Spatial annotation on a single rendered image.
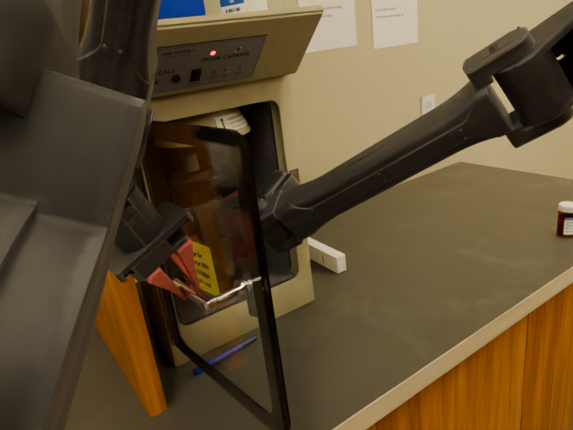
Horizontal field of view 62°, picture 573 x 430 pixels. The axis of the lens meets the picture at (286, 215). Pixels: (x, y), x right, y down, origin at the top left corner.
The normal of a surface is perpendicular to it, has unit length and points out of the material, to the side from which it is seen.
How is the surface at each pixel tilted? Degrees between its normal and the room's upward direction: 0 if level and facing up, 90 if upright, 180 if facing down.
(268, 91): 90
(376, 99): 90
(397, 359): 0
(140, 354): 90
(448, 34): 90
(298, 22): 135
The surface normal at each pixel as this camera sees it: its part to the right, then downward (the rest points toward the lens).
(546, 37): -0.65, -0.67
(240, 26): 0.48, 0.81
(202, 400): -0.12, -0.93
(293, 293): 0.57, 0.22
